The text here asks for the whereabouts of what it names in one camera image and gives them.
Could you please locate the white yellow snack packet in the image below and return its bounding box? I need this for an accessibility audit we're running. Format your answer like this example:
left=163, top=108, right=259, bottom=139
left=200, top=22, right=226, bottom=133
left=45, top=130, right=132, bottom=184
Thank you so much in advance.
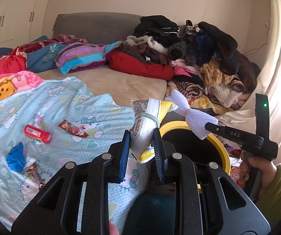
left=129, top=98, right=178, bottom=163

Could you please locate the blue glove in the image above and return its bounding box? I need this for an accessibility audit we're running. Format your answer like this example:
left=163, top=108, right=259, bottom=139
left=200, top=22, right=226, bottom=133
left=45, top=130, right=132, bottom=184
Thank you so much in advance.
left=6, top=142, right=25, bottom=172

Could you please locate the green sleeve forearm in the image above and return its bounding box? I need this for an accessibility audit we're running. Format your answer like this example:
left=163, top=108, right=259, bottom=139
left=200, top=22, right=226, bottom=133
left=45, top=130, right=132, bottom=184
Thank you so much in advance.
left=256, top=163, right=281, bottom=229

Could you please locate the yellow rimmed black trash bin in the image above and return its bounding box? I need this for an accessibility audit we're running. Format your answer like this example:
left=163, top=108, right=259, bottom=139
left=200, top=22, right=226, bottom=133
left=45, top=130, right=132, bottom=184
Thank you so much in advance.
left=160, top=121, right=231, bottom=174

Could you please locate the right hand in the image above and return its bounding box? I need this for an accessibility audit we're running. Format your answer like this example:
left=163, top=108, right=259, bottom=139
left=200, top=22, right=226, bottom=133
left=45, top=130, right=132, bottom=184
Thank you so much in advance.
left=237, top=151, right=277, bottom=197

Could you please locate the left hand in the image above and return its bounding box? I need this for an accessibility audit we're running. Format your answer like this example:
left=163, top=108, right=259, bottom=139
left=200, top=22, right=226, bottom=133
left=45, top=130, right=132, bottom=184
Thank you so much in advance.
left=109, top=222, right=120, bottom=235

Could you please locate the dark teal trouser knee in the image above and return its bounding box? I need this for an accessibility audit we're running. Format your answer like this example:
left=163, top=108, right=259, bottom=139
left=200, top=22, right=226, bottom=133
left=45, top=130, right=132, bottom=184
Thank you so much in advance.
left=123, top=193, right=175, bottom=234

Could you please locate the red candy wrapper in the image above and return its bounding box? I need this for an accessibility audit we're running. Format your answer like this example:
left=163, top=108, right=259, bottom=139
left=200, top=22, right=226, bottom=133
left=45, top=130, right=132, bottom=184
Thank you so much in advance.
left=58, top=120, right=88, bottom=138

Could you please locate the cream curtain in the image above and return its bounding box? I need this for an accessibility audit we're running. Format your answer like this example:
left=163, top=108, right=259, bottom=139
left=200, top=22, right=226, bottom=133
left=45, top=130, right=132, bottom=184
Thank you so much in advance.
left=218, top=0, right=281, bottom=144

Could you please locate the red cylindrical snack tube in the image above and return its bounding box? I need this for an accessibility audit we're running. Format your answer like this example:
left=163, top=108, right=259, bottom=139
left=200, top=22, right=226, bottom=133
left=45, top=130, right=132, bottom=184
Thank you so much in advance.
left=24, top=125, right=52, bottom=144

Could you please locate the pile of mixed clothes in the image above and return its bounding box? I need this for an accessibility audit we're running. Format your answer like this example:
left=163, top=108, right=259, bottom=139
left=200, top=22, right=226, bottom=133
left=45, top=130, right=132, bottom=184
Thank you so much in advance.
left=119, top=15, right=260, bottom=115

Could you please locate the red cushion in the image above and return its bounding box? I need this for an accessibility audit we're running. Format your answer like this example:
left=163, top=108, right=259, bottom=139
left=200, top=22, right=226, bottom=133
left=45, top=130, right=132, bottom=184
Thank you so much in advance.
left=109, top=52, right=174, bottom=81

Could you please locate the black foil snack wrapper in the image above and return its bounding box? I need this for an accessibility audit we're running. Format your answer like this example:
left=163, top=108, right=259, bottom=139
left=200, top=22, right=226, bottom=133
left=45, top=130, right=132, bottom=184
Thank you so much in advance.
left=27, top=164, right=45, bottom=190

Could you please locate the light blue Hello Kitty sheet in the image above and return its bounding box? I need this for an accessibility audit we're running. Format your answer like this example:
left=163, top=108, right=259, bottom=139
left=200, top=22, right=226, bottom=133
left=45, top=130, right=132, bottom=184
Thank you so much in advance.
left=0, top=76, right=153, bottom=233

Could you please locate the purple striped pillow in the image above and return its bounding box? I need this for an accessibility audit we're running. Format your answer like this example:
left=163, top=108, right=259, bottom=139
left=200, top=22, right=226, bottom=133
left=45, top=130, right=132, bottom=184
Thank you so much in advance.
left=55, top=41, right=122, bottom=75

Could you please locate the grey upholstered headboard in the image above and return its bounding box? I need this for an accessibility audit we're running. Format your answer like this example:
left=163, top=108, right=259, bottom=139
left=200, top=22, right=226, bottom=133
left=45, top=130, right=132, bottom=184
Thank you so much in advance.
left=52, top=12, right=141, bottom=44

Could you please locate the red floral quilt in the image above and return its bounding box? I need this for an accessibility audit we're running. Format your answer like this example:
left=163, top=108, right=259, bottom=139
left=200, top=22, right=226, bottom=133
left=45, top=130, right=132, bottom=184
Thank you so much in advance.
left=0, top=47, right=27, bottom=75

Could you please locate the pink cartoon bear blanket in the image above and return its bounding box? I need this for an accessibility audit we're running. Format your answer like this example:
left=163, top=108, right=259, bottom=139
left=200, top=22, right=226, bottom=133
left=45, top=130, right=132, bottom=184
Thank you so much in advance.
left=0, top=70, right=44, bottom=101

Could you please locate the white built-in wardrobe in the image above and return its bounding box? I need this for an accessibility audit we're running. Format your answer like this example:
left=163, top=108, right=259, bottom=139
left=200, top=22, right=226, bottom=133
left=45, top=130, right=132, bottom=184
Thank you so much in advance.
left=0, top=0, right=49, bottom=48

